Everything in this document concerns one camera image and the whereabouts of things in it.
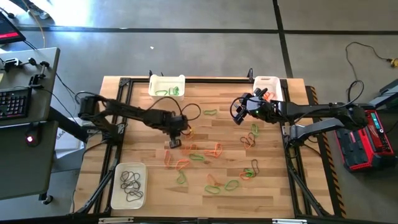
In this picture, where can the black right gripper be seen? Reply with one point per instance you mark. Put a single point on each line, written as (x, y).
(261, 110)

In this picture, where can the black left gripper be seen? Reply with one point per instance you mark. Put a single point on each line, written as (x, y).
(178, 124)

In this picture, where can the green rubber band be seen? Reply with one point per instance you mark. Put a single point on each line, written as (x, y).
(252, 127)
(178, 180)
(194, 155)
(157, 92)
(226, 186)
(175, 91)
(206, 189)
(248, 170)
(217, 111)

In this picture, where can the black rubber band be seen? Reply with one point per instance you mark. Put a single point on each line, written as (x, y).
(130, 186)
(122, 175)
(138, 177)
(135, 199)
(241, 141)
(252, 163)

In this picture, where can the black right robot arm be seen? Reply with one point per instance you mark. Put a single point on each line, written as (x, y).
(311, 109)

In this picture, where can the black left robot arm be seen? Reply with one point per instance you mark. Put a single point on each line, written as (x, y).
(130, 112)

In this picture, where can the white plastic basket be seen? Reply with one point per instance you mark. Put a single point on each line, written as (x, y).
(116, 186)
(270, 81)
(166, 99)

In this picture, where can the yellow black hazard tape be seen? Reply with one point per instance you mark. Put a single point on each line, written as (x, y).
(326, 149)

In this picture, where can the red black power station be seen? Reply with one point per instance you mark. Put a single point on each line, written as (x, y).
(357, 149)

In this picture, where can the grey device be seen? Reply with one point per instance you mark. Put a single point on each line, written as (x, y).
(385, 96)

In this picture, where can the black desk caster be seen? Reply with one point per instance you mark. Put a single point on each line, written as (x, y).
(46, 199)

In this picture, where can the black computer mouse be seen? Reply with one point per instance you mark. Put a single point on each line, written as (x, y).
(32, 133)

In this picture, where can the grey desk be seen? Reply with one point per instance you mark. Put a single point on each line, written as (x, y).
(18, 168)
(18, 74)

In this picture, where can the black backlit keyboard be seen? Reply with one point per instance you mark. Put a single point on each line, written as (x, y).
(12, 102)

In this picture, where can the white black desk clamp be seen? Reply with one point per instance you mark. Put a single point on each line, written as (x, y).
(11, 62)

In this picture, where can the person's foot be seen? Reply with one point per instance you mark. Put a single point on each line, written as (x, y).
(42, 14)

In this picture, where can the dark screen with red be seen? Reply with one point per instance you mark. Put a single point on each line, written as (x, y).
(7, 31)

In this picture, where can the silver metal bracket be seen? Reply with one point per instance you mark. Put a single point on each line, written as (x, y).
(289, 221)
(115, 220)

